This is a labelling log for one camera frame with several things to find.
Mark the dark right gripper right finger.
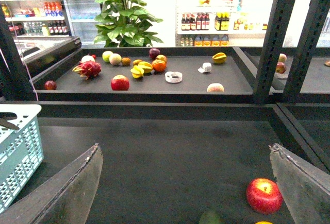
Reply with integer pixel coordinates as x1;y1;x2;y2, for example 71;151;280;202
270;144;329;223

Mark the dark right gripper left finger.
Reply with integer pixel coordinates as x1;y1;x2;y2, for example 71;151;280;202
1;144;103;223

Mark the light blue plastic basket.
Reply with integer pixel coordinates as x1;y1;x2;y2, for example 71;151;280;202
1;104;44;212

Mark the red yellow mango back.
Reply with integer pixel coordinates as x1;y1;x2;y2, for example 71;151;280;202
156;55;168;63

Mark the red apple near front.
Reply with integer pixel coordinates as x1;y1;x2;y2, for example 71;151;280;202
246;178;283;215

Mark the green fruit at bottom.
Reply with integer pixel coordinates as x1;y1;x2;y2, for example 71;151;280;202
199;210;223;224

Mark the small dark red fruit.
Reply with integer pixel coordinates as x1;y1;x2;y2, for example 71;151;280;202
44;80;57;90

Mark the red apple on back tray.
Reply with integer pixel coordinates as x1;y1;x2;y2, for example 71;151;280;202
111;75;130;91

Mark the pink dragon fruit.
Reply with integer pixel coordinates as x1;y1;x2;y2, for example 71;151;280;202
72;61;102;80

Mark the peach on tray edge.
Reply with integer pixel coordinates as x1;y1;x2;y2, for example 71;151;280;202
207;83;224;92

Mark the white round fruit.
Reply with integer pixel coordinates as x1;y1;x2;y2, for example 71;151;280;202
80;55;95;63

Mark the yellow starfruit front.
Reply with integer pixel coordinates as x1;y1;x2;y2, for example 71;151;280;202
130;65;144;79

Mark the yellow starfruit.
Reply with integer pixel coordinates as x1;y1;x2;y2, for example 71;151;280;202
138;61;153;74
212;52;227;64
130;65;144;79

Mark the pale peach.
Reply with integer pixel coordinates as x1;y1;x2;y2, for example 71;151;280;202
109;53;122;65

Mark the green apple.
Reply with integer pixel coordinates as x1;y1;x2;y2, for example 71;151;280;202
102;50;113;63

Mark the brown kiwi left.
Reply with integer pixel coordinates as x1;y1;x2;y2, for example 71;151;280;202
121;57;131;66

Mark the brown kiwi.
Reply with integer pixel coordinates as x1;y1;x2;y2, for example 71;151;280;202
121;57;131;66
133;59;142;66

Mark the black back fruit tray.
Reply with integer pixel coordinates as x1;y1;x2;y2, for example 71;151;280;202
33;47;257;104

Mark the brown kiwi right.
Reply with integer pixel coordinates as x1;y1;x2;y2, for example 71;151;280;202
133;59;142;66

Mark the yellow starfruit middle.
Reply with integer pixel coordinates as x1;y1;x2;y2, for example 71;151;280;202
138;61;153;74

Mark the yellow starfruit right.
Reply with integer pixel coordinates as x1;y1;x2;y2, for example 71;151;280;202
212;52;227;64

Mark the orange persimmon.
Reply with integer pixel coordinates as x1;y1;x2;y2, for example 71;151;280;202
152;59;167;72

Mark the dark purple fruit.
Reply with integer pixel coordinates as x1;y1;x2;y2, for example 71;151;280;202
148;48;160;60

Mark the green potted plant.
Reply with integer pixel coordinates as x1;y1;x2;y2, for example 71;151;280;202
94;0;163;48

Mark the left shelf with drinks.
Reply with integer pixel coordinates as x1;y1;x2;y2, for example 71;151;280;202
1;0;70;37

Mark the white shelf with bottles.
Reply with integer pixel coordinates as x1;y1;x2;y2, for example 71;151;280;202
175;0;273;47

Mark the glass door refrigerator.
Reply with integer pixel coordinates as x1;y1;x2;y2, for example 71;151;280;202
63;0;102;45

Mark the red apple behind post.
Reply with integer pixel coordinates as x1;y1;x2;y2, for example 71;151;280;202
275;62;287;74

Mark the pale apple behind post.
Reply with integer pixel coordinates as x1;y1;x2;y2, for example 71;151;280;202
278;53;287;63

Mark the black rack post right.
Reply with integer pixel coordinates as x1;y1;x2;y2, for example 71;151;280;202
282;0;329;102

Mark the black rack post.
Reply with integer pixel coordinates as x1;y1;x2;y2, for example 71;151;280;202
282;0;329;102
253;0;295;104

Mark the black rack post left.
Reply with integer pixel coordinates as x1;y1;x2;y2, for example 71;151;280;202
253;0;295;104

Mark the white tape ring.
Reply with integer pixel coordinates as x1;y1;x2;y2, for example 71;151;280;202
164;71;183;84

